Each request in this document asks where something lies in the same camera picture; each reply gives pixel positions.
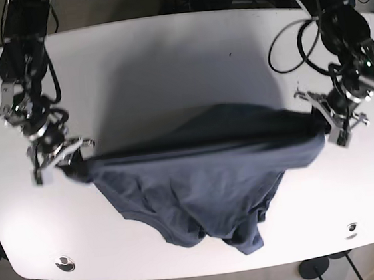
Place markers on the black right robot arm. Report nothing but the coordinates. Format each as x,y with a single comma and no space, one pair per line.
30,89

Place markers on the silver table grommet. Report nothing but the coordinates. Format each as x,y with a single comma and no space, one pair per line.
350,231
65,263

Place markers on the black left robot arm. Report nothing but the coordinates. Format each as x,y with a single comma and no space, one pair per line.
345,33

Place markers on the dark blue T-shirt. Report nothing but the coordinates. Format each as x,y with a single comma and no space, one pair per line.
213,176

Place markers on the left silver table grommet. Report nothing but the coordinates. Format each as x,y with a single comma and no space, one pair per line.
65,263

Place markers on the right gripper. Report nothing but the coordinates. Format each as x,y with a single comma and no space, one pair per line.
44,126

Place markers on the right silver table grommet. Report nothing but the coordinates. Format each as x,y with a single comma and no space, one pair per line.
350,231

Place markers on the black round stand base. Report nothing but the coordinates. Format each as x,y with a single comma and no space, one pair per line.
313,268

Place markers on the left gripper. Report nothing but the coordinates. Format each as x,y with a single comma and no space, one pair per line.
353,83

